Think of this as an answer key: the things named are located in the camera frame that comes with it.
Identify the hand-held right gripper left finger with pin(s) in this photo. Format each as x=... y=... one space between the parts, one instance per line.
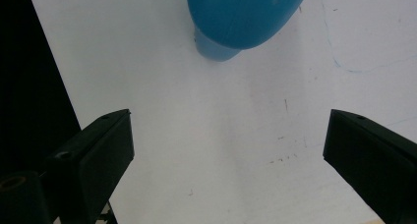
x=95 y=158

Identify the white board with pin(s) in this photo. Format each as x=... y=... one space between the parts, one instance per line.
x=213 y=135

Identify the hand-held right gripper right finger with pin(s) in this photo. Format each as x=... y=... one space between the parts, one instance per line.
x=373 y=152

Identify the blue rounded plastic object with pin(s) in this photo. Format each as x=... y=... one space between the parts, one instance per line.
x=242 y=14

